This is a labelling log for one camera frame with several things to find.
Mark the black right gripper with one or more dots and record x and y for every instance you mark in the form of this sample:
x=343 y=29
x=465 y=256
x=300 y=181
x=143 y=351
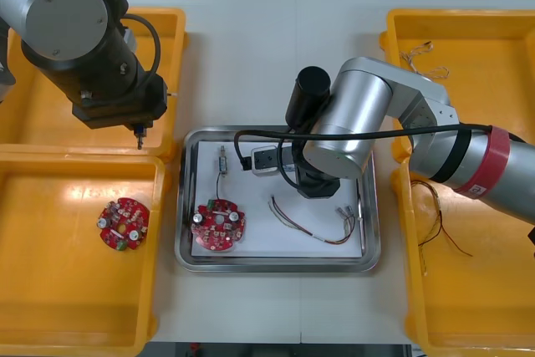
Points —
x=317 y=187

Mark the steel tray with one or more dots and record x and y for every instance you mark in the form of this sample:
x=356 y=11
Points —
x=271 y=263

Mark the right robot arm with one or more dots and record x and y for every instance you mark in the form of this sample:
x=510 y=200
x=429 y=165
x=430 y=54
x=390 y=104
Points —
x=351 y=123

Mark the round red circuit board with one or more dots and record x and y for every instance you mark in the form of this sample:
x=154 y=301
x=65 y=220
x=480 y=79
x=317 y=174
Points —
x=124 y=223
x=217 y=225

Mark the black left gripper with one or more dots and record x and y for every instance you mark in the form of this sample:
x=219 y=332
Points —
x=121 y=110

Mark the white sheet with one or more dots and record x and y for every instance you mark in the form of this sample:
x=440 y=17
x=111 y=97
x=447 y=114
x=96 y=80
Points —
x=251 y=190

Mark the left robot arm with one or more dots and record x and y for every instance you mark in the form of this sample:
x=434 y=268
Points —
x=62 y=10

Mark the yellow-orange plastic bin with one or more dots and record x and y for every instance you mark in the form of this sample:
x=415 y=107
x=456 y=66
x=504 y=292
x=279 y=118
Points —
x=480 y=39
x=468 y=311
x=62 y=298
x=167 y=39

